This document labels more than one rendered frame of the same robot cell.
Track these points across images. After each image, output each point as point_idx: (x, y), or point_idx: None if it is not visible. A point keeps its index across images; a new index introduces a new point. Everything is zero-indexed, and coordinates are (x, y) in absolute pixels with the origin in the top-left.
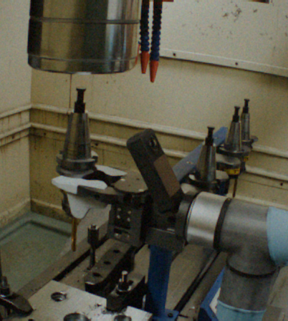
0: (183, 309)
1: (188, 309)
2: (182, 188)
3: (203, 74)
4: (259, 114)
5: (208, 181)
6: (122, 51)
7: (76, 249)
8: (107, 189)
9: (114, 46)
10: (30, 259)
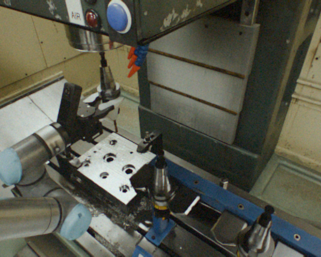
0: (163, 251)
1: (162, 256)
2: (148, 169)
3: None
4: None
5: (150, 184)
6: (67, 35)
7: (247, 195)
8: (82, 101)
9: (65, 30)
10: None
